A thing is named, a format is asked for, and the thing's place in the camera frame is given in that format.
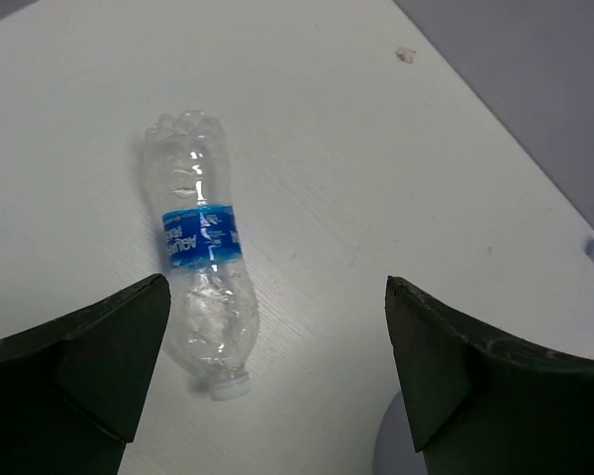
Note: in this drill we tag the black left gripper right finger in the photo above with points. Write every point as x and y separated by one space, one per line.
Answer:
483 401

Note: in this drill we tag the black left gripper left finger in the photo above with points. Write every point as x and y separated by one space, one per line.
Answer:
72 391

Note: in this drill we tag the crushed clear blue-label bottle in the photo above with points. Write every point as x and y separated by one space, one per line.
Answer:
214 318

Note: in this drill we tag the small paper scrap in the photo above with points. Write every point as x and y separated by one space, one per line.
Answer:
406 55

